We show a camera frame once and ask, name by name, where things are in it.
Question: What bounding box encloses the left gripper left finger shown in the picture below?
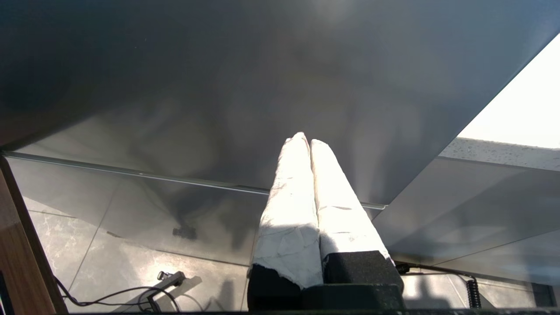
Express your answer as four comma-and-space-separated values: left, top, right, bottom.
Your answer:
247, 132, 324, 311

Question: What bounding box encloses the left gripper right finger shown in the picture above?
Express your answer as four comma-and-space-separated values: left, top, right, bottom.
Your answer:
311, 139, 405, 293

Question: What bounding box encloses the grey appliance front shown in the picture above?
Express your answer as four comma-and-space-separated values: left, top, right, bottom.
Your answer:
0, 0, 560, 268

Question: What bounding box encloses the dark rectangular vent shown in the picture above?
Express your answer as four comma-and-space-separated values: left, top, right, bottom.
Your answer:
532, 282, 557, 308

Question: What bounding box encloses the white tall cabinet panel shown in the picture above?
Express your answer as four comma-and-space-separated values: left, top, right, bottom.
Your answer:
457, 33, 560, 149

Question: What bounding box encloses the brown wooden panel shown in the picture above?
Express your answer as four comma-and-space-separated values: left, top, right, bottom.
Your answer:
0, 155, 68, 315

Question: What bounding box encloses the grey metal floor bracket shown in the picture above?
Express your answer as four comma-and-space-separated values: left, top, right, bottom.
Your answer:
147, 270, 186, 312

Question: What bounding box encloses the coiled black cable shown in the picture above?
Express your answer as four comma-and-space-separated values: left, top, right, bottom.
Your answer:
395, 262, 483, 309

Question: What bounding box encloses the thin black floor cable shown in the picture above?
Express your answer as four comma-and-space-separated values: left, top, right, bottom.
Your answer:
52, 275, 181, 312

